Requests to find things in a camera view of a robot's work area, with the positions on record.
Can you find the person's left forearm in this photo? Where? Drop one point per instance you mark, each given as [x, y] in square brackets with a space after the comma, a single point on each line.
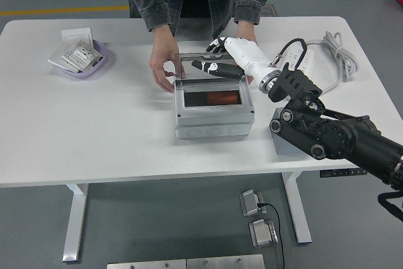
[247, 29]

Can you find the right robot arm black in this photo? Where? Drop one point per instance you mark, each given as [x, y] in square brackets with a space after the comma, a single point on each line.
[340, 136]

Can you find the clear hinged box lid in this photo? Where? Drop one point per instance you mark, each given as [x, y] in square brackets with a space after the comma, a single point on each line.
[189, 72]

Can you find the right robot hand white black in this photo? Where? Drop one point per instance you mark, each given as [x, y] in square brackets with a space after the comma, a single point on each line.
[248, 54]

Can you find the purple tray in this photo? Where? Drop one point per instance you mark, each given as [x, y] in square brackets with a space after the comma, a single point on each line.
[75, 75]

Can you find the grey electrical enclosure box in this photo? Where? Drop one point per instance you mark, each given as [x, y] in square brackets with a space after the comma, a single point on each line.
[214, 117]

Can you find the grey cube with round hole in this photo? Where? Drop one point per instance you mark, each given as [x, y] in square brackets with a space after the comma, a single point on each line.
[288, 149]

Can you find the person's right forearm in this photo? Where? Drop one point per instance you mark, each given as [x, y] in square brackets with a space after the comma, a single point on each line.
[160, 20]

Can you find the long metal base plate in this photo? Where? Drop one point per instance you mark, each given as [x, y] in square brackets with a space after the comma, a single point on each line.
[145, 265]

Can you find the orange cylinder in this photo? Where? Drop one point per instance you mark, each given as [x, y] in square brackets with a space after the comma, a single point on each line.
[223, 97]

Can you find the white power strip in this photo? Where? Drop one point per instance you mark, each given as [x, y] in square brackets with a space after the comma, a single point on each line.
[310, 56]

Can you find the printed white socket panel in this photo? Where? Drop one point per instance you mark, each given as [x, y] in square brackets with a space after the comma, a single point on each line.
[82, 54]

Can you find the silver foot pedal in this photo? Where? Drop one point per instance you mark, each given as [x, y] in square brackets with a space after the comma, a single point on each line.
[250, 203]
[263, 234]

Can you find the white table leg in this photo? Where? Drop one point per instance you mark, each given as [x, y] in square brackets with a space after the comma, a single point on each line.
[75, 218]
[297, 206]

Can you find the person's right hand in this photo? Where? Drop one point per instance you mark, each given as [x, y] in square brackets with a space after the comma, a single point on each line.
[160, 64]

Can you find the plain white square wall plate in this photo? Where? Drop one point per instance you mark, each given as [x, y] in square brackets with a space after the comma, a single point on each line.
[75, 34]

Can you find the white wall plate tilted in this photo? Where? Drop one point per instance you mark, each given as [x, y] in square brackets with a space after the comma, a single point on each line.
[56, 55]

